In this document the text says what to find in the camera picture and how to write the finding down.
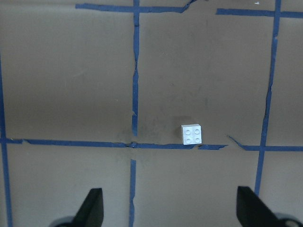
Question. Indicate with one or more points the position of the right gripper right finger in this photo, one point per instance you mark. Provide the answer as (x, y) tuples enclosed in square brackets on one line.
[(252, 212)]

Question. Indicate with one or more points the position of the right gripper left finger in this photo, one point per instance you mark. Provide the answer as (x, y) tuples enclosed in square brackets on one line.
[(91, 212)]

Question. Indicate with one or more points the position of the white block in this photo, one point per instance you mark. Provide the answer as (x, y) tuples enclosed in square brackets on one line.
[(191, 134)]

